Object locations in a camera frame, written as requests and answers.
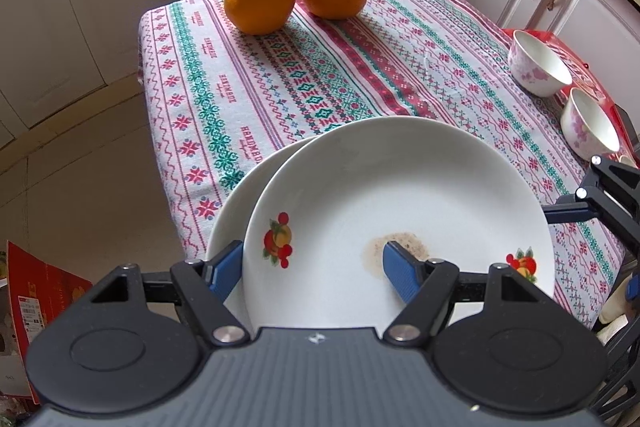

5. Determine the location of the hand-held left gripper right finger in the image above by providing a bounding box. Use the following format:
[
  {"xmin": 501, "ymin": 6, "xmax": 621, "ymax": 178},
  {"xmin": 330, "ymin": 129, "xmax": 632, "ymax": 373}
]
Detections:
[{"xmin": 381, "ymin": 240, "xmax": 557, "ymax": 350}]

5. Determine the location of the red cardboard box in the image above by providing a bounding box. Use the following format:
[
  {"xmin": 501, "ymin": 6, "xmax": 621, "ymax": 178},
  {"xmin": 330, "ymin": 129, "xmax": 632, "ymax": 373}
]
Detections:
[{"xmin": 5, "ymin": 239, "xmax": 98, "ymax": 405}]

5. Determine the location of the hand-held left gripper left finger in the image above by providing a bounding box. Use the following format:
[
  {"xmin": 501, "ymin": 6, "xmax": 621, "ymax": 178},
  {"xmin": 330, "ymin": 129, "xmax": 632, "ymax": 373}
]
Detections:
[{"xmin": 74, "ymin": 240, "xmax": 252, "ymax": 349}]

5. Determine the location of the patterned red green tablecloth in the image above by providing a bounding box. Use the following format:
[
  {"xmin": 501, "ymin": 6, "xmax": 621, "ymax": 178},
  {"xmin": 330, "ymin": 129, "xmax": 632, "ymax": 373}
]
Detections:
[{"xmin": 137, "ymin": 0, "xmax": 628, "ymax": 333}]

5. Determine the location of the red gift box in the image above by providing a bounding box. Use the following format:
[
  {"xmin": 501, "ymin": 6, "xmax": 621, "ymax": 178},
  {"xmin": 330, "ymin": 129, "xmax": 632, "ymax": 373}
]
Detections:
[{"xmin": 500, "ymin": 28, "xmax": 640, "ymax": 170}]

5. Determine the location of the white pink-flowered bowl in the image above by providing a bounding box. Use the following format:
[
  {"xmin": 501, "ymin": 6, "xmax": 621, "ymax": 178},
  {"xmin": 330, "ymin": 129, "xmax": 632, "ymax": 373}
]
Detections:
[
  {"xmin": 560, "ymin": 87, "xmax": 622, "ymax": 162},
  {"xmin": 507, "ymin": 29, "xmax": 574, "ymax": 98}
]

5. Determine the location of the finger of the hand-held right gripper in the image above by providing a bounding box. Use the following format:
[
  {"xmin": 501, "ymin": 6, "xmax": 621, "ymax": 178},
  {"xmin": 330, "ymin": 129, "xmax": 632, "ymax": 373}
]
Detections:
[{"xmin": 541, "ymin": 154, "xmax": 640, "ymax": 258}]

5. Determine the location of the person's cream fleece garment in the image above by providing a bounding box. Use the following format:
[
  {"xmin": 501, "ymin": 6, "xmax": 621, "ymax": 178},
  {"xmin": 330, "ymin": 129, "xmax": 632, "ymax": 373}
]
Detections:
[{"xmin": 597, "ymin": 291, "xmax": 632, "ymax": 344}]

